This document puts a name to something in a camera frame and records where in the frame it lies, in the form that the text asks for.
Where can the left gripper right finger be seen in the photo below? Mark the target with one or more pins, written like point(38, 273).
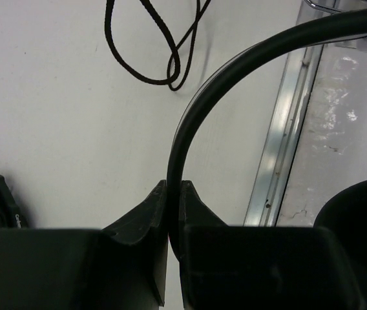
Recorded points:
point(237, 267)

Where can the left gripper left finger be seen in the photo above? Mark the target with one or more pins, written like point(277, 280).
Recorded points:
point(119, 267)

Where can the white black headphones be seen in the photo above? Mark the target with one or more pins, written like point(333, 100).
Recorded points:
point(315, 32)

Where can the metal rail strip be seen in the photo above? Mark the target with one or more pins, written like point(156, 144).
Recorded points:
point(282, 137)

